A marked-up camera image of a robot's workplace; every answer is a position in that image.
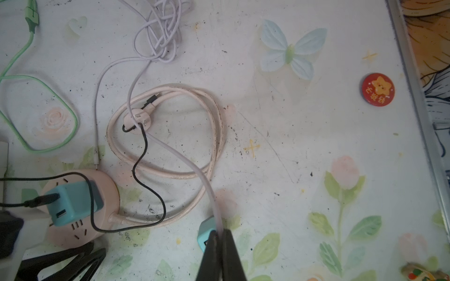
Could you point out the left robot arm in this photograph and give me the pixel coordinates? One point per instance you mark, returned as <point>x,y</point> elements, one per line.
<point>23,229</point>

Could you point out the red round sticker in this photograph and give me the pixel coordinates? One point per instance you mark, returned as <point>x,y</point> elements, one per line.
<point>378,89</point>

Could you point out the pink three-pin plug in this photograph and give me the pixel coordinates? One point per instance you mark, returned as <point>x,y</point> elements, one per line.
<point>141,116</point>

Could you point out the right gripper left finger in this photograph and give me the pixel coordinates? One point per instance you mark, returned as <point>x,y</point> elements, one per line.
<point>211,265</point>

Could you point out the teal adapter with white cable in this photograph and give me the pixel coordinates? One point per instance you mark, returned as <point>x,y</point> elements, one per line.
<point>205,228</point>

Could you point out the teal adapter with black cable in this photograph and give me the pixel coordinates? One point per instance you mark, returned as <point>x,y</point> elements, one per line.
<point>74,202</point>

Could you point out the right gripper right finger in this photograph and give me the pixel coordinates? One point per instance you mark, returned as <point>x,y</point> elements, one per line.
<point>232,269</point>

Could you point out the white blue power strip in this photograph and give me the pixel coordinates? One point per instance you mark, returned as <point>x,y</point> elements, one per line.
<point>4,148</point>

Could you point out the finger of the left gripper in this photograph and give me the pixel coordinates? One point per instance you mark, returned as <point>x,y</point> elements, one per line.
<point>29,269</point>
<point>82,263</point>

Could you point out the round pink socket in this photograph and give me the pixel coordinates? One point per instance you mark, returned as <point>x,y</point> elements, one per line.
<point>105,203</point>

